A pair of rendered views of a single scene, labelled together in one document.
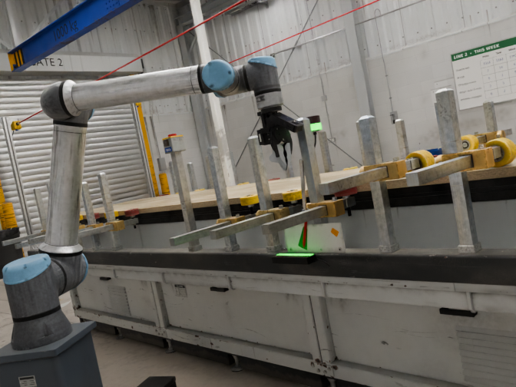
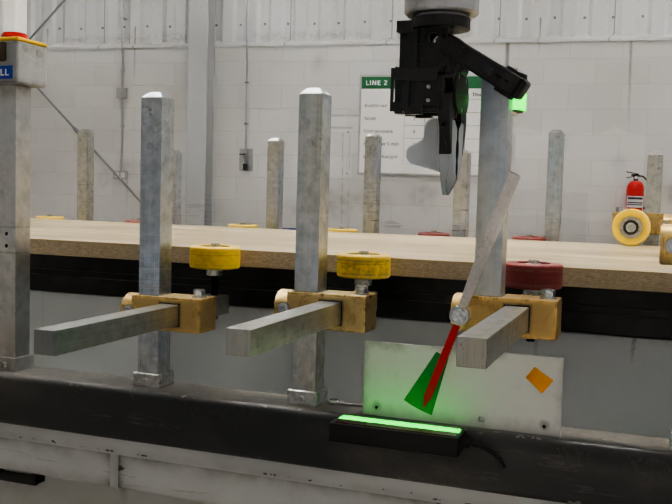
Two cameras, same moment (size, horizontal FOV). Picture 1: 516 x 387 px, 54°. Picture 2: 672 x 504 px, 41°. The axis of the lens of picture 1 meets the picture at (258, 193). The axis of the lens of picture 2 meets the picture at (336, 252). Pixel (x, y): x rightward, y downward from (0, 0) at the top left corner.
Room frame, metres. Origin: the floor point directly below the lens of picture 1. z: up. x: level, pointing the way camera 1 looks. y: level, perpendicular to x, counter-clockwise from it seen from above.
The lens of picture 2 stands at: (0.77, 0.50, 1.00)
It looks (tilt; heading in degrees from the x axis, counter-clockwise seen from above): 4 degrees down; 333
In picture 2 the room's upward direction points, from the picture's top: 2 degrees clockwise
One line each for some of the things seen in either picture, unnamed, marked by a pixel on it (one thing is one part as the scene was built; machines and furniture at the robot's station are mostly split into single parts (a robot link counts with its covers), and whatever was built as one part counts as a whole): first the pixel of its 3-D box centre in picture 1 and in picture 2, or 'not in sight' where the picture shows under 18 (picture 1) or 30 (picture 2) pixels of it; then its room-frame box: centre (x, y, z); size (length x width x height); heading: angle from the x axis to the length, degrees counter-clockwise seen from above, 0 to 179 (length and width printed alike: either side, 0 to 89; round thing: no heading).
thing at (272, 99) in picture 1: (269, 101); (441, 0); (1.69, -0.09, 1.23); 0.10 x 0.09 x 0.05; 133
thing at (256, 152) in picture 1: (265, 199); (311, 262); (1.89, -0.02, 0.90); 0.03 x 0.03 x 0.48; 43
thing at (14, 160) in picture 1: (24, 183); not in sight; (3.79, 1.70, 1.20); 0.15 x 0.12 x 1.00; 43
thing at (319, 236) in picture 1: (312, 238); (458, 387); (1.71, -0.15, 0.75); 0.26 x 0.01 x 0.10; 43
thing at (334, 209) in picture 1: (324, 209); (506, 314); (1.69, -0.21, 0.85); 0.13 x 0.06 x 0.05; 43
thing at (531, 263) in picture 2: (347, 200); (532, 300); (1.75, -0.30, 0.85); 0.08 x 0.08 x 0.11
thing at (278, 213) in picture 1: (272, 215); (325, 309); (1.87, -0.04, 0.84); 0.13 x 0.06 x 0.05; 43
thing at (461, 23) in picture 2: (272, 126); (433, 69); (1.70, -0.09, 1.15); 0.09 x 0.08 x 0.12; 43
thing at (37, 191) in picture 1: (44, 221); not in sight; (3.53, 1.51, 0.91); 0.03 x 0.03 x 0.48; 43
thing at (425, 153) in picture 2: (276, 158); (430, 156); (1.69, -0.08, 1.04); 0.06 x 0.03 x 0.09; 43
